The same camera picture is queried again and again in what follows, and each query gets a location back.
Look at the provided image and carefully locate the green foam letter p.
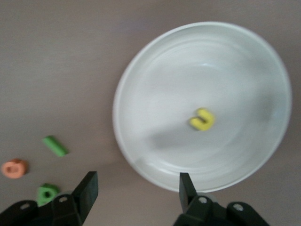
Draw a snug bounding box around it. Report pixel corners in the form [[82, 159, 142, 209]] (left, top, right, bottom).
[[36, 183, 59, 207]]

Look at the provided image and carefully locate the orange foam letter e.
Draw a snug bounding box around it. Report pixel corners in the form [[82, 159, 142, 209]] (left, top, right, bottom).
[[0, 158, 30, 179]]

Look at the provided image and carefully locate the green foam letter l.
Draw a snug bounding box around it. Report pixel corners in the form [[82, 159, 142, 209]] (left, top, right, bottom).
[[41, 135, 70, 158]]

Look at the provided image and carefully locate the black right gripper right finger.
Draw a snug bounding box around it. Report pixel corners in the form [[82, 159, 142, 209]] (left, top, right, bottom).
[[174, 172, 228, 226]]

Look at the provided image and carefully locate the brown paper table cover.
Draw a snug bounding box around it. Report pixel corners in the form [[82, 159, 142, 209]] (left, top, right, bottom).
[[0, 0, 301, 226]]

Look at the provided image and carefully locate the beige round plate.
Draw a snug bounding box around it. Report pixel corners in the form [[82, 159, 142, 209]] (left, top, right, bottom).
[[112, 21, 293, 193]]

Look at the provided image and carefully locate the yellow foam letter u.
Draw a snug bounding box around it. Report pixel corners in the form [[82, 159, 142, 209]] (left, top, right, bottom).
[[189, 107, 216, 131]]

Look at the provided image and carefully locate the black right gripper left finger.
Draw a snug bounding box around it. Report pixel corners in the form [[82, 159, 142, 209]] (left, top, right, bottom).
[[51, 171, 99, 226]]

